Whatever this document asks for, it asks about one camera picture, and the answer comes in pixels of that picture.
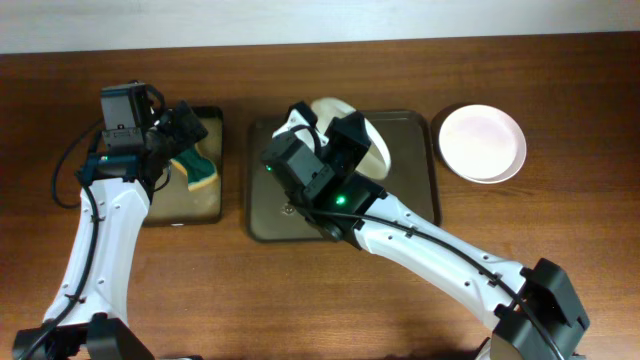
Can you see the large dark serving tray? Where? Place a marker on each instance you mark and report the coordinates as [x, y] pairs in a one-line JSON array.
[[412, 177]]

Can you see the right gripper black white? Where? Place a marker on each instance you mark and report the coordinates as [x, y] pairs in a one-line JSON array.
[[340, 133]]

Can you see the pink white plate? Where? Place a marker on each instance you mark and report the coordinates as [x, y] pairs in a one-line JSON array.
[[478, 122]]

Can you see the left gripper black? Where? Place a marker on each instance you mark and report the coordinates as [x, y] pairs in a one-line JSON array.
[[184, 138]]

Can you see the small black water tray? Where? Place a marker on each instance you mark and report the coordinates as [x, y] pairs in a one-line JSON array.
[[172, 203]]

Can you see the green yellow sponge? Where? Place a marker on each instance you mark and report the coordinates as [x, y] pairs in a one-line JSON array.
[[198, 169]]

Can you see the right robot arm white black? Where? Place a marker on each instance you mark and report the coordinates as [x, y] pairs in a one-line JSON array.
[[533, 313]]

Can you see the cream white plate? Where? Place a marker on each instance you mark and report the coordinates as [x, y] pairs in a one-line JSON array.
[[376, 164]]

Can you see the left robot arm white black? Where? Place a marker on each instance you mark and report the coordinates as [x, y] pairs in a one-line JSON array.
[[90, 308]]

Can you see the pale grey plate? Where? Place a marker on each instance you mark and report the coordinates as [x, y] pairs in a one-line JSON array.
[[484, 162]]

